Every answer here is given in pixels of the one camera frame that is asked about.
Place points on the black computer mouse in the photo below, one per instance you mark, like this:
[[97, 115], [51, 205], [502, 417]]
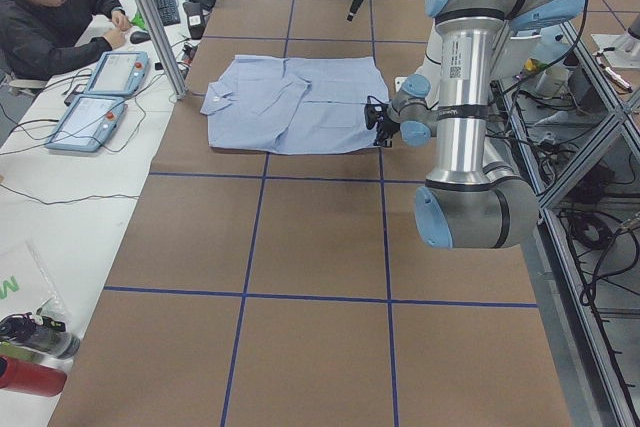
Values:
[[138, 37]]

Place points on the near teach pendant tablet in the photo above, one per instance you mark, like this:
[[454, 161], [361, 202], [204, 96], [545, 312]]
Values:
[[88, 124]]

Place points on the teach pendant tablet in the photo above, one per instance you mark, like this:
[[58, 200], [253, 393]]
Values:
[[88, 124], [118, 74]]

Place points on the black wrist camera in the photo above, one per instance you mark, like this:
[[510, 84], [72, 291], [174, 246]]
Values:
[[374, 112]]

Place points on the red water bottle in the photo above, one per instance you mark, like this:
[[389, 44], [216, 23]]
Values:
[[30, 378]]

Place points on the grey aluminium frame post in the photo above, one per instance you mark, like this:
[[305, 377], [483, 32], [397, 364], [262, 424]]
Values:
[[162, 46]]

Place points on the far teach pendant tablet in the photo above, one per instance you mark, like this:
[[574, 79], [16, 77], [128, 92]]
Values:
[[118, 74]]

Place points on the seated person black jacket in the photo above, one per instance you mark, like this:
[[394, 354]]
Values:
[[44, 38]]

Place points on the clear grey water bottle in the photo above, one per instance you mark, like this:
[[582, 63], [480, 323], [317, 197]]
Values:
[[41, 334]]

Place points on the black computer keyboard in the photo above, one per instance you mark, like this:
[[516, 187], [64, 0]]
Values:
[[168, 11]]

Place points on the light blue striped shirt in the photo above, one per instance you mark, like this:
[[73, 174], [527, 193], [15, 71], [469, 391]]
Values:
[[293, 106]]

